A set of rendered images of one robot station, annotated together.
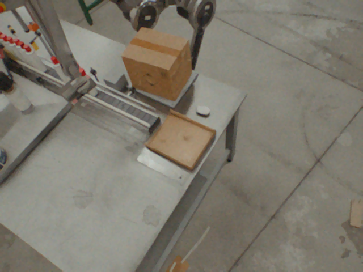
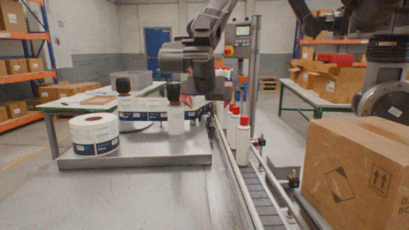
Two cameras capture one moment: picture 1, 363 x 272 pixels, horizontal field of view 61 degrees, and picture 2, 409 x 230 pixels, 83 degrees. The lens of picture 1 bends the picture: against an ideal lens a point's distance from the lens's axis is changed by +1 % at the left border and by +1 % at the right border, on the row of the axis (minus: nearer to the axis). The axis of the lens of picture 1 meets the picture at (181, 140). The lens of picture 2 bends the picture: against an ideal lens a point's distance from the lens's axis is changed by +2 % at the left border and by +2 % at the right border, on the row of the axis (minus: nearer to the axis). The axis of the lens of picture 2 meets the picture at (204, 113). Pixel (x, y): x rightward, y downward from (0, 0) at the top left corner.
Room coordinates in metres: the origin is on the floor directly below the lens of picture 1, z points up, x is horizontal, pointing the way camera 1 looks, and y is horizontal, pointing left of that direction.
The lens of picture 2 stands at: (0.58, -0.01, 1.33)
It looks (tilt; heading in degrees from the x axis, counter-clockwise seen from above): 16 degrees down; 44
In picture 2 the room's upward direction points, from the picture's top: straight up
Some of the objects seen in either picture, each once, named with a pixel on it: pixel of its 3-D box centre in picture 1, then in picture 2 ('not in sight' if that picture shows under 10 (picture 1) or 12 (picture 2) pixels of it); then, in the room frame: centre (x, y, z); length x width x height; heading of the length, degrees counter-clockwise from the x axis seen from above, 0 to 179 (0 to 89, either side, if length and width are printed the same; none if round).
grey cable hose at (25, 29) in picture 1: (17, 17); (239, 75); (1.73, 0.80, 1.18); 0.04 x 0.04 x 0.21
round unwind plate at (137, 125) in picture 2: not in sight; (126, 123); (1.22, 1.27, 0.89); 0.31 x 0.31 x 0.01
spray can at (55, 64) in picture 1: (60, 70); (232, 124); (1.43, 0.62, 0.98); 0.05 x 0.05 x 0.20
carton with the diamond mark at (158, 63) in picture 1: (159, 64); (376, 179); (1.31, 0.04, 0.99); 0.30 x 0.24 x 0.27; 54
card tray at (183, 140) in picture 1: (180, 137); not in sight; (0.87, 0.00, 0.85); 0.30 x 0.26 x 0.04; 48
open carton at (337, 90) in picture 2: not in sight; (342, 84); (3.44, 0.65, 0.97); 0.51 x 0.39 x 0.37; 132
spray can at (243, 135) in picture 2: (87, 82); (243, 140); (1.30, 0.46, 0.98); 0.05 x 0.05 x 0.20
